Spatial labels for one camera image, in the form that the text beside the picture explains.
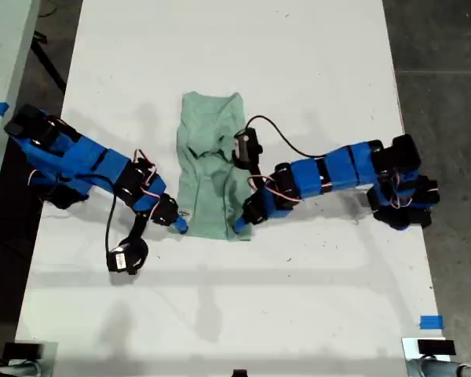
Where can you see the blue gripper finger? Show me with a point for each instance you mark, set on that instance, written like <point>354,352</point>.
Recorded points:
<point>242,227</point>
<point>180,227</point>

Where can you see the pale green t-shirt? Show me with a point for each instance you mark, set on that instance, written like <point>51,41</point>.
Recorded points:
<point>208,188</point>

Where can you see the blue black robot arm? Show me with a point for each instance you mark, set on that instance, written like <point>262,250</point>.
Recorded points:
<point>337,169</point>
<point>82,165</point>

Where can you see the black stand leg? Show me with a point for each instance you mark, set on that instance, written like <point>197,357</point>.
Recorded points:
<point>49,64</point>

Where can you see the small black box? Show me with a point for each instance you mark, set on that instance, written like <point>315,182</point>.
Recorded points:
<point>435,347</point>
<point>23,351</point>

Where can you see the silver metal plate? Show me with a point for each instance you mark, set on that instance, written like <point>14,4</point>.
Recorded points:
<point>409,347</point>

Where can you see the white side table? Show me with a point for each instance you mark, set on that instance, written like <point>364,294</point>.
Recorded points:
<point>4,47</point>

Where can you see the black camera stalk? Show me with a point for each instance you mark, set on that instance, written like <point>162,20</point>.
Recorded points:
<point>137,228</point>
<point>255,174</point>

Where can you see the grey black camera box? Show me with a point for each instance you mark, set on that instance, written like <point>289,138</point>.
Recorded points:
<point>247,143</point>

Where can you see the black camera box white label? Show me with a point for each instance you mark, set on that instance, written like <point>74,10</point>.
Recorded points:
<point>119,261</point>

